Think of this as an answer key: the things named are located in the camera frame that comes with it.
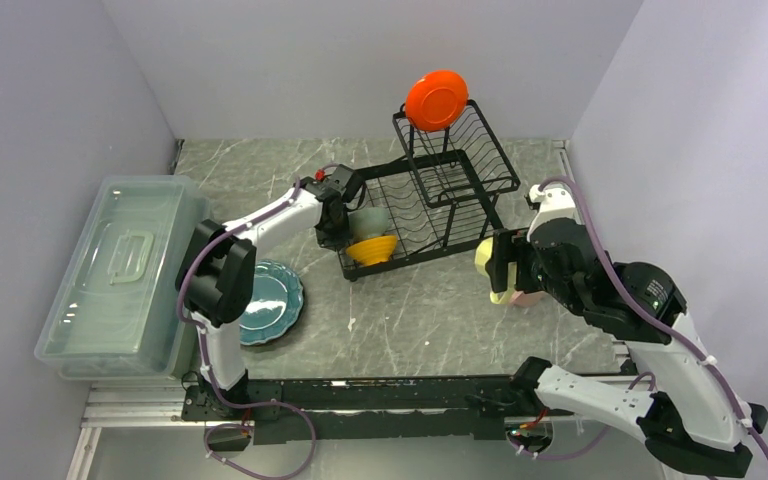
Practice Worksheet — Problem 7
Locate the light green ceramic bowl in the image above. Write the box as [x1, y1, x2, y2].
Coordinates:
[349, 207, 390, 242]

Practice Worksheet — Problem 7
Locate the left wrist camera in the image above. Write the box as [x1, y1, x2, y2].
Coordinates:
[314, 164, 364, 190]

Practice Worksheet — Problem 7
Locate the black wire dish rack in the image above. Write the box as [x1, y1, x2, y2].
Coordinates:
[338, 100, 521, 281]

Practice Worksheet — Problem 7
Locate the pale yellow mug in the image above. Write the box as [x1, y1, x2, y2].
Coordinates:
[474, 238, 517, 305]

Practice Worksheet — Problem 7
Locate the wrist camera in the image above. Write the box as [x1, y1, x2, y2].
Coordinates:
[526, 185, 577, 229]
[314, 164, 364, 190]

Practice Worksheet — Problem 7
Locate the teal scalloped plate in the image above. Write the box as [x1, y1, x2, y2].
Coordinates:
[239, 260, 305, 347]

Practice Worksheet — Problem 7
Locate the pink mug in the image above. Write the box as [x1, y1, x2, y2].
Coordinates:
[508, 291, 546, 308]

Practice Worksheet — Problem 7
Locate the orange plate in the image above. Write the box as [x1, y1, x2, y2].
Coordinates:
[404, 70, 469, 132]

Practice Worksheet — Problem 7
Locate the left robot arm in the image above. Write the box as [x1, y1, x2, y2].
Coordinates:
[175, 164, 365, 420]

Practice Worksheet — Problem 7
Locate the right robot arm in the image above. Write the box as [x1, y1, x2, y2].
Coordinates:
[475, 218, 768, 478]

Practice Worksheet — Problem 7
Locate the clear plastic storage box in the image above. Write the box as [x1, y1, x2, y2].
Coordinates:
[34, 175, 210, 381]

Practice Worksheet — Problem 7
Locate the yellow ribbed bowl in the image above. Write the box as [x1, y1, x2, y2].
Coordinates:
[346, 235, 399, 267]

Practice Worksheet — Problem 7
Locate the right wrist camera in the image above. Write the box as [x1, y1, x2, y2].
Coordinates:
[526, 185, 577, 229]

